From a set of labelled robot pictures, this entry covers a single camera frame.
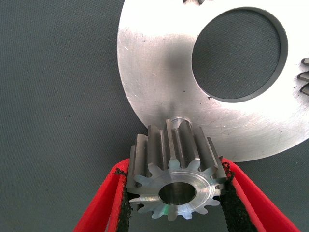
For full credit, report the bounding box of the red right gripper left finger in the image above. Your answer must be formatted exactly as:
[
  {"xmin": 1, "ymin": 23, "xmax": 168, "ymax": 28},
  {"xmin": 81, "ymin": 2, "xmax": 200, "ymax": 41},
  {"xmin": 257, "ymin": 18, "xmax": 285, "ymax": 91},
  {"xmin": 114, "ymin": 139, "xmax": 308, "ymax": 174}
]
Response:
[{"xmin": 73, "ymin": 158, "xmax": 133, "ymax": 232}]

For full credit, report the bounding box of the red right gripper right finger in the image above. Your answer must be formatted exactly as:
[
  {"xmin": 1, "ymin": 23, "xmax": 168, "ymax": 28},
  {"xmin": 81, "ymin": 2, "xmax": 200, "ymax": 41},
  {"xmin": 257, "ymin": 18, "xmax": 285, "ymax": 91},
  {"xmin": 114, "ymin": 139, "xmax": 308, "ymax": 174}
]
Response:
[{"xmin": 218, "ymin": 157, "xmax": 301, "ymax": 232}]

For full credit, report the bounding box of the small dark steel gear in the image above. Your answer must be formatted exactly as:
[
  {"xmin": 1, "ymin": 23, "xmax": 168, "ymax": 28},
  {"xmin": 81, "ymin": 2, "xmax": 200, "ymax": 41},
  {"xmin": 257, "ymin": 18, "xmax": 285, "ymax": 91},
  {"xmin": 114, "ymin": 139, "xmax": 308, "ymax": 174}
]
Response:
[{"xmin": 127, "ymin": 118, "xmax": 229, "ymax": 222}]

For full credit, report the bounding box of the dark grey table cloth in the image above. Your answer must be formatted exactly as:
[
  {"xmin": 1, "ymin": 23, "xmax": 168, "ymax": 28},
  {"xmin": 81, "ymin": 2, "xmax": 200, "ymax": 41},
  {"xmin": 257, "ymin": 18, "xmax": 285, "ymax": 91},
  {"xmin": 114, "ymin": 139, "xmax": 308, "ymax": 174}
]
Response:
[{"xmin": 0, "ymin": 0, "xmax": 309, "ymax": 232}]

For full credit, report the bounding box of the round metal plate with hole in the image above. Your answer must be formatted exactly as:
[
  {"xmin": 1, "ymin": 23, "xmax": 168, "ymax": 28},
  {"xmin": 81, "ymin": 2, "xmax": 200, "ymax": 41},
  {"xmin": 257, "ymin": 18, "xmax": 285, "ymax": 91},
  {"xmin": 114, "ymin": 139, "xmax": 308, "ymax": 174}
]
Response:
[{"xmin": 116, "ymin": 0, "xmax": 309, "ymax": 163}]

